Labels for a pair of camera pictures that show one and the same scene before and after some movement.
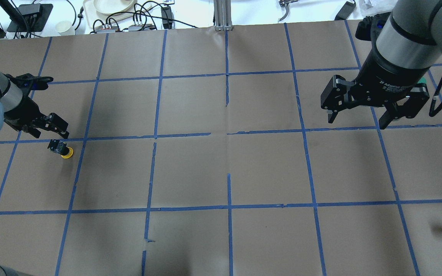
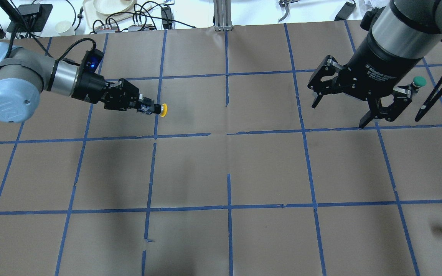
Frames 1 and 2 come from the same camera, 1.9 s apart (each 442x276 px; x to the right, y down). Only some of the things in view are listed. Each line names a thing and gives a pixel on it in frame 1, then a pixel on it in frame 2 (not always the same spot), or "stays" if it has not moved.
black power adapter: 347,9 stays
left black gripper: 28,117 -> 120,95
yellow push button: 58,147 -> 162,110
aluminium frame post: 222,10 stays
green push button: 423,80 stays
